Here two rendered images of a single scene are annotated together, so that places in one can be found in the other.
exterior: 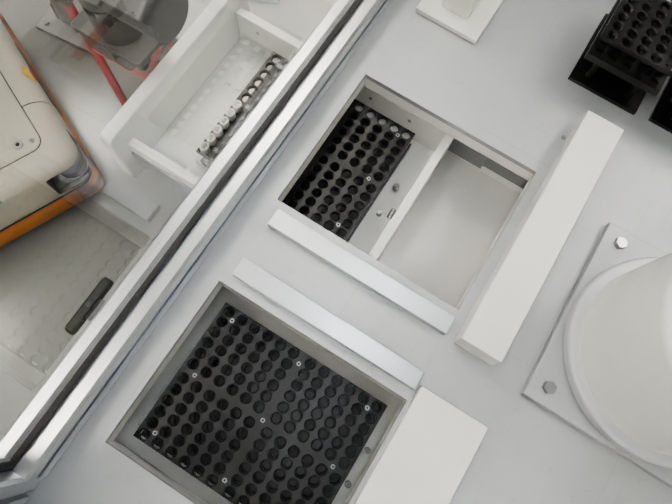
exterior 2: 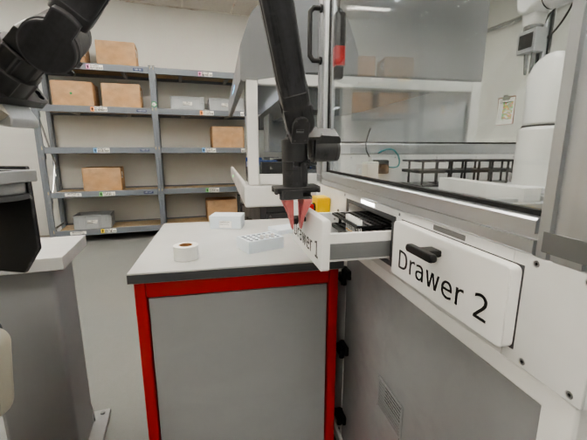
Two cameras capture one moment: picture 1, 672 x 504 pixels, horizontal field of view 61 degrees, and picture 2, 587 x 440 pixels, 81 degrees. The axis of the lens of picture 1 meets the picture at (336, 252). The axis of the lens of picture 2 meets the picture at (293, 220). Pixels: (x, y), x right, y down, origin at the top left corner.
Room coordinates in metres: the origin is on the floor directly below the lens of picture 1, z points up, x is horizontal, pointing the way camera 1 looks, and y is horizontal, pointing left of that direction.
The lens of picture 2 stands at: (-0.26, 0.73, 1.07)
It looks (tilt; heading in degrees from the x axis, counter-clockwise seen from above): 12 degrees down; 327
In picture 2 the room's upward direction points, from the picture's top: straight up
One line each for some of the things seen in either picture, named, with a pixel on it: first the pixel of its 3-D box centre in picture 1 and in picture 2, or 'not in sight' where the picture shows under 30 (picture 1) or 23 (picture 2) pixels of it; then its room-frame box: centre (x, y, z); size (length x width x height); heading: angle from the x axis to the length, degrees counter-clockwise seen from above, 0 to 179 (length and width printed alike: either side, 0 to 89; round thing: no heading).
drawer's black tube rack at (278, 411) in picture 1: (264, 420); not in sight; (-0.01, 0.04, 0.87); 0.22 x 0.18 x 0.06; 69
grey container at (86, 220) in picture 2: not in sight; (94, 220); (4.51, 0.49, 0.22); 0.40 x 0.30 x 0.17; 75
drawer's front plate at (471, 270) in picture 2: not in sight; (439, 270); (0.06, 0.23, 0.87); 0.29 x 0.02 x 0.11; 159
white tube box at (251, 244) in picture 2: not in sight; (260, 242); (0.68, 0.24, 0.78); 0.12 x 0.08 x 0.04; 90
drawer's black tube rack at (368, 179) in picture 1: (307, 153); (383, 229); (0.33, 0.06, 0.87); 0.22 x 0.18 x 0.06; 69
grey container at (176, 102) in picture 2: not in sight; (187, 105); (4.20, -0.63, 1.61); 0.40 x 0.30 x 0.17; 75
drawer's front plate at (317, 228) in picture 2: not in sight; (307, 230); (0.41, 0.25, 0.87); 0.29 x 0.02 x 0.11; 159
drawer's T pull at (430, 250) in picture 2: not in sight; (426, 252); (0.07, 0.26, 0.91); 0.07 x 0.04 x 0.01; 159
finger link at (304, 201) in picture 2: not in sight; (293, 209); (0.39, 0.30, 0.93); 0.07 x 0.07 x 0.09; 68
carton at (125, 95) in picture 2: not in sight; (123, 98); (4.40, 0.06, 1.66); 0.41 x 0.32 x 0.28; 75
